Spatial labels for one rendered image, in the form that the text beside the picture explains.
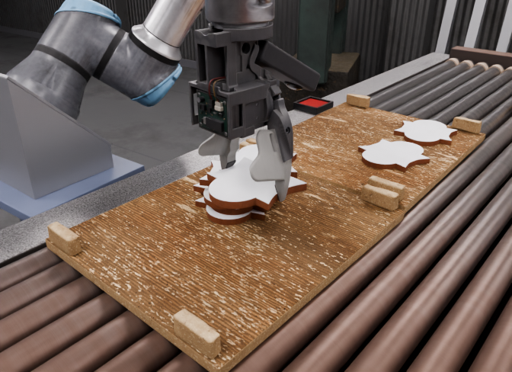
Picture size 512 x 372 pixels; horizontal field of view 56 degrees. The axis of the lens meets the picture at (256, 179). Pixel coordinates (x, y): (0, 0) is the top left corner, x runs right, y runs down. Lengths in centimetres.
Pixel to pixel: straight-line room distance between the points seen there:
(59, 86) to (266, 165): 55
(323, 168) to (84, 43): 52
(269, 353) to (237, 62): 32
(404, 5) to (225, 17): 356
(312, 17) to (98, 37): 253
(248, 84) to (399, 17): 355
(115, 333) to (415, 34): 367
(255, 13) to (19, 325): 44
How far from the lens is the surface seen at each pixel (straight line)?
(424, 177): 90
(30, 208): 98
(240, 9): 52
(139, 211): 77
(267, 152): 56
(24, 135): 96
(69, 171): 103
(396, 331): 59
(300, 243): 68
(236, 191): 60
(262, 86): 55
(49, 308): 66
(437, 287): 67
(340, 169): 90
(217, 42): 51
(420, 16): 402
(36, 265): 74
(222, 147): 64
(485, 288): 69
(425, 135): 107
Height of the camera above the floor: 132
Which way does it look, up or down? 27 degrees down
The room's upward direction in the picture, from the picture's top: straight up
